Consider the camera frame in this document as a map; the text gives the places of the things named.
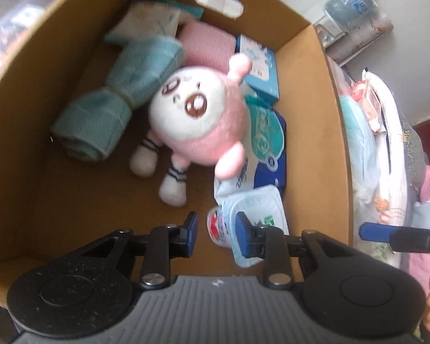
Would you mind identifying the teal towel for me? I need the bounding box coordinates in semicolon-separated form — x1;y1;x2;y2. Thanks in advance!
50;38;185;162

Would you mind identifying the white plastic bag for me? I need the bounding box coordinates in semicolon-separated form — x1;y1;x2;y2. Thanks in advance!
339;95;382;205

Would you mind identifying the pink printed packet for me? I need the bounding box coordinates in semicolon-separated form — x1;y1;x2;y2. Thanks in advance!
351;79;384;133

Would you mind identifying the teal and white tissue pack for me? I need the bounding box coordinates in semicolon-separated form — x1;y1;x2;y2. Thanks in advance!
214;95;286;198

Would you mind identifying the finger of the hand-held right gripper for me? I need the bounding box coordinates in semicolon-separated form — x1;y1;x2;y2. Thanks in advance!
359;222;430;255

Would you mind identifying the pink plush toy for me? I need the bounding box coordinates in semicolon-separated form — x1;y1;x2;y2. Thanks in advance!
130;53;254;208

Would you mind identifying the rolled floral mat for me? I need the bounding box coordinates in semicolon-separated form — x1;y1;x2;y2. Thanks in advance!
328;14;395;65

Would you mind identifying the white water dispenser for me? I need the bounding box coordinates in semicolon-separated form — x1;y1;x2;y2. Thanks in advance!
313;14;345;47

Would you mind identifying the dark floral pillow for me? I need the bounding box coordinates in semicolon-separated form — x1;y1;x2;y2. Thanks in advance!
398;109;427;187

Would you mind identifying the cream printed packet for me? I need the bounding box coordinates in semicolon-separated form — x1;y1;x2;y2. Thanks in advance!
105;1;204;44

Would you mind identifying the pink towel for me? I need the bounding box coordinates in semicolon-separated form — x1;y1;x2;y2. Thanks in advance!
179;21;237;76

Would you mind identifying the brown cardboard box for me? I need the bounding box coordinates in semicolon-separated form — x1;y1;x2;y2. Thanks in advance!
0;0;355;305

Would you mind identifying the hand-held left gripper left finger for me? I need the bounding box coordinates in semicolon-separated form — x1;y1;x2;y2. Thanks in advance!
70;211;199;289

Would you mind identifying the light blue tissue pack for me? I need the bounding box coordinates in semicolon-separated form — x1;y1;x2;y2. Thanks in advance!
234;34;280;101

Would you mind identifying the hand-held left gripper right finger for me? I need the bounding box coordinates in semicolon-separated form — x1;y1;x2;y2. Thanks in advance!
235;211;371;289

